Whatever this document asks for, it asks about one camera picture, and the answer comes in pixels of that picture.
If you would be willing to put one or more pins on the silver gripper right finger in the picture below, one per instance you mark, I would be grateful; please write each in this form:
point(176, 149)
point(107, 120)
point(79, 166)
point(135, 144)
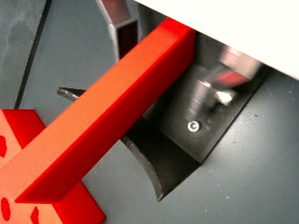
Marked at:
point(235, 70)

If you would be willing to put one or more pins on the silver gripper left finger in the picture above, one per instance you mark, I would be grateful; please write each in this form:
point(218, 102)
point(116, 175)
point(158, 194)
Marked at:
point(121, 26)

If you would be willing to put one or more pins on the red arch bar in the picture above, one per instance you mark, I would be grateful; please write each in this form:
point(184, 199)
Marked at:
point(81, 134)

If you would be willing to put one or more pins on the black curved fixture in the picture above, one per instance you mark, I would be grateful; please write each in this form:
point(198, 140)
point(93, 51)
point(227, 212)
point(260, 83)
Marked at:
point(170, 149)

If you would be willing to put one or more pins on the red block with shaped holes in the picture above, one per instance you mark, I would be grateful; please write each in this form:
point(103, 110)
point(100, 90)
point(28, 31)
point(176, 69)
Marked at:
point(72, 208)

